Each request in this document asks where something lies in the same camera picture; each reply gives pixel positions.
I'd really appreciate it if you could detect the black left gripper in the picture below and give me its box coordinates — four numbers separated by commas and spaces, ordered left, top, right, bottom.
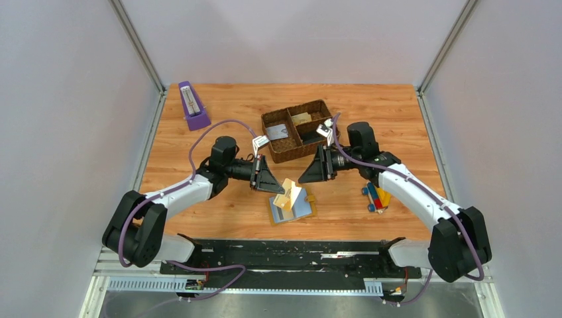
225, 154, 284, 195

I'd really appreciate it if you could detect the silver card in basket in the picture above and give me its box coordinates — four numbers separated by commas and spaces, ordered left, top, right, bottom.
266, 124, 290, 140

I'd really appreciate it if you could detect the colourful toy block truck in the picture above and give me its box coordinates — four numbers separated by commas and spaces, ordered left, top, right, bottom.
361, 182, 391, 214

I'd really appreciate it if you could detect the gold card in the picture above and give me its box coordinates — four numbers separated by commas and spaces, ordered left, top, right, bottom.
273, 178, 302, 211
291, 113, 312, 125

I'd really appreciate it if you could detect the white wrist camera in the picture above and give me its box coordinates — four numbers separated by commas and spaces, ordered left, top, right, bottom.
252, 135, 270, 156
316, 119, 335, 146

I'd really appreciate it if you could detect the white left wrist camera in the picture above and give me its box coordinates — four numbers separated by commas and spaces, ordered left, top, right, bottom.
252, 135, 270, 156

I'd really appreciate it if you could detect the aluminium frame rail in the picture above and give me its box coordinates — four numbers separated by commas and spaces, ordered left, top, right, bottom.
79, 248, 506, 318

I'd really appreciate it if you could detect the silver striped card in holder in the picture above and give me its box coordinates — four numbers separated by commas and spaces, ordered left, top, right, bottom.
269, 197, 294, 224

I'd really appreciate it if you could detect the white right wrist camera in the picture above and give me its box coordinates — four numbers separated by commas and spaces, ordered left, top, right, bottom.
316, 119, 335, 146

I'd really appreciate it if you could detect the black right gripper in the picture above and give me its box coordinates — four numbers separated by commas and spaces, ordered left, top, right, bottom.
298, 144, 360, 185

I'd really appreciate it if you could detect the purple metronome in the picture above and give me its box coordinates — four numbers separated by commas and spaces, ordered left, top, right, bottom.
178, 81, 211, 131

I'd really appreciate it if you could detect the black card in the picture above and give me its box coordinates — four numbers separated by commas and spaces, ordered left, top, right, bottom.
300, 131, 324, 145

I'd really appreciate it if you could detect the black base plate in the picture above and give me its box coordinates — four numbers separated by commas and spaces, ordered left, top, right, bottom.
153, 239, 422, 292

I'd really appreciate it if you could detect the brown wicker divided basket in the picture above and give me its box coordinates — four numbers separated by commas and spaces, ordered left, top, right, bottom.
261, 99, 333, 164

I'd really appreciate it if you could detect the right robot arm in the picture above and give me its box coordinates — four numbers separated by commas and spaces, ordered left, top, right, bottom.
298, 119, 492, 282

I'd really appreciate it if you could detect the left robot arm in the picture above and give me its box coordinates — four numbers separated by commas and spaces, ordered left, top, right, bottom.
101, 136, 285, 274

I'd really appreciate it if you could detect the gold card in basket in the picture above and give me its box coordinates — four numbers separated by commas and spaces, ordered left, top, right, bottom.
291, 113, 312, 125

